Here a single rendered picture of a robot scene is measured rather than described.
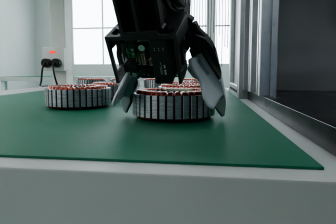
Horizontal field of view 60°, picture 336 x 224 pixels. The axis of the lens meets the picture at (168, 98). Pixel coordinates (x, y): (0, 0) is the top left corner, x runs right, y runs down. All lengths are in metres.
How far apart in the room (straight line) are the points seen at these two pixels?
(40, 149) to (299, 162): 0.19
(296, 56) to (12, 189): 0.62
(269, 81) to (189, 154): 0.34
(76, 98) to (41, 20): 7.55
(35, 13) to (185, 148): 7.93
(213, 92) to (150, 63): 0.09
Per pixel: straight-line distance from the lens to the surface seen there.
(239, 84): 0.70
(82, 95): 0.49
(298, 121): 0.33
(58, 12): 1.27
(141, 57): 0.30
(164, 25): 0.29
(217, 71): 0.35
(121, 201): 0.20
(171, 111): 0.34
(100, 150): 0.24
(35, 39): 8.05
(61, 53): 1.20
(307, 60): 0.72
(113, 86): 0.65
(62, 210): 0.22
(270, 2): 0.55
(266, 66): 0.54
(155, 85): 1.03
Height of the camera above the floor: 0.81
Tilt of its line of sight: 5 degrees down
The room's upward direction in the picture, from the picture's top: straight up
